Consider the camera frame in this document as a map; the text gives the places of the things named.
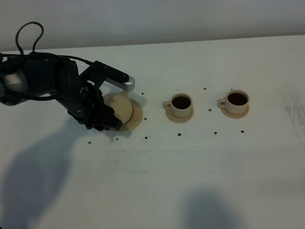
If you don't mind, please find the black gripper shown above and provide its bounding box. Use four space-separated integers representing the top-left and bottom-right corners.
56 59 122 131

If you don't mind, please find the beige ceramic teapot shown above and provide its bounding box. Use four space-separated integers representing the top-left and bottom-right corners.
103 91 133 124

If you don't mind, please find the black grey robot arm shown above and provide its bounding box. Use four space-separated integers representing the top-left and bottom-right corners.
0 52 129 131

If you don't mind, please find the beige teapot saucer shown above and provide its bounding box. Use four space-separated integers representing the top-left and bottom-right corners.
118 99 143 132

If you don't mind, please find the beige left cup saucer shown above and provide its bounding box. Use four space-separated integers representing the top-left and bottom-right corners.
163 104 194 124

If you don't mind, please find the beige cup saucer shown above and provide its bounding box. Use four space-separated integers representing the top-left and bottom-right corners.
220 105 250 119
163 104 194 124

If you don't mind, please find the beige left teacup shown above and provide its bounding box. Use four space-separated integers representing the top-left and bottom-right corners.
163 93 193 109

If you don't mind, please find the beige teacup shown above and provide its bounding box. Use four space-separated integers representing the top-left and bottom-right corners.
217 90 249 115
163 93 193 109

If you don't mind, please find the beige right cup saucer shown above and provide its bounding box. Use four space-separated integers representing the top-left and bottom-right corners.
220 105 250 119

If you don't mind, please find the beige right teacup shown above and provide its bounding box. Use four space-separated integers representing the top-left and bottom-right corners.
217 90 249 115

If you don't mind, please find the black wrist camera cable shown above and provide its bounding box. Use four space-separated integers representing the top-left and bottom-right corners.
0 21 96 65

